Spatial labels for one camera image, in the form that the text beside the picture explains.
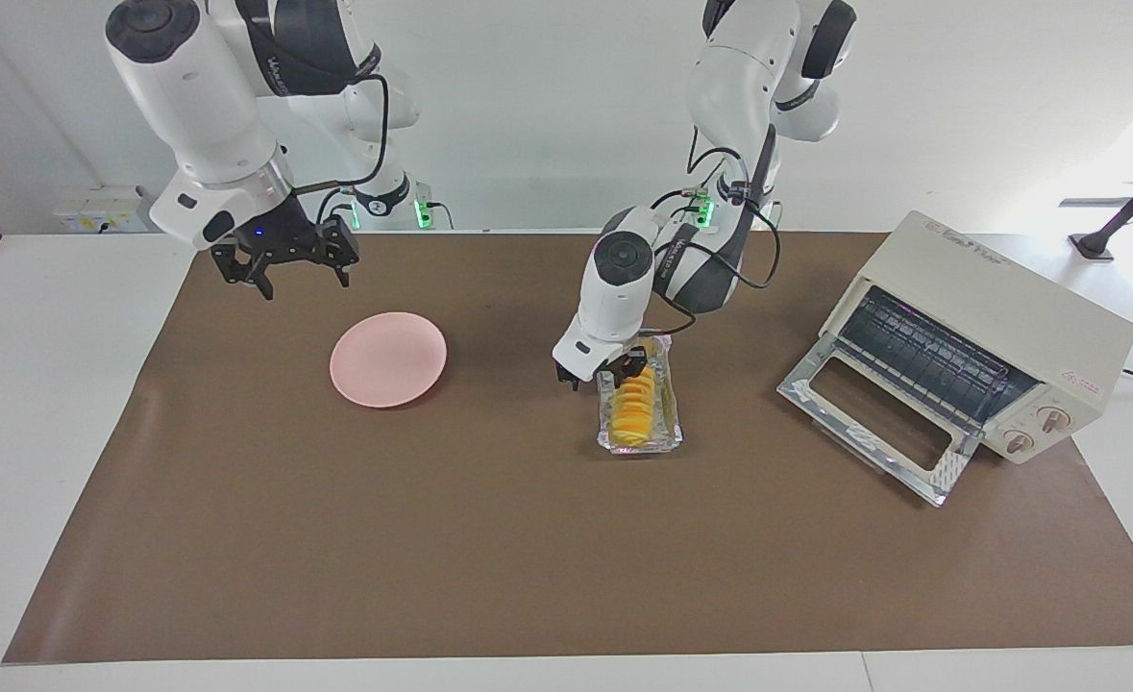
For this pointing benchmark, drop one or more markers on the pink round plate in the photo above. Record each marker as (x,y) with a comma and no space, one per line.
(388,360)

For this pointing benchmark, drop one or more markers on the white wall socket box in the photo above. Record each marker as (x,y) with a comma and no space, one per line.
(95,210)

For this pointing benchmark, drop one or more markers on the cream oven knob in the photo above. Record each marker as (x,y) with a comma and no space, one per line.
(1056,419)
(1019,442)

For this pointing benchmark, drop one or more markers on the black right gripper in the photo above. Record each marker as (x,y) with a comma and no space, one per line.
(278,240)

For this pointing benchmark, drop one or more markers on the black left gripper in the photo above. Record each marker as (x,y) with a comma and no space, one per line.
(635,358)

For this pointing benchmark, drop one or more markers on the brown table mat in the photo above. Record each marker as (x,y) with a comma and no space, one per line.
(528,557)

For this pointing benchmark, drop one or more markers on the black angled stand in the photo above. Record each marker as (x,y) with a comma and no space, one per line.
(1119,223)

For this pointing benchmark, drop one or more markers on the metal oven rack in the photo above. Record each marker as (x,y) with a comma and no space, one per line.
(931,356)

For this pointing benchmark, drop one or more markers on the sliced golden bread loaf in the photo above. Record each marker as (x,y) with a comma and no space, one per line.
(633,413)

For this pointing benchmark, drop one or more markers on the cream toaster oven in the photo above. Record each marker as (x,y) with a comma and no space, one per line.
(1037,317)

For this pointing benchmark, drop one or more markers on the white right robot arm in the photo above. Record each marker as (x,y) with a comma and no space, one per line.
(191,86)

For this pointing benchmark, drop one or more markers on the glass oven door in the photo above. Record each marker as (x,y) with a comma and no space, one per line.
(821,404)

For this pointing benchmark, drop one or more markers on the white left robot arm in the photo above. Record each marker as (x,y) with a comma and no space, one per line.
(614,298)

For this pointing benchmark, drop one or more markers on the aluminium foil tray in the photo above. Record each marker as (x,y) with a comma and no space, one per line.
(667,437)

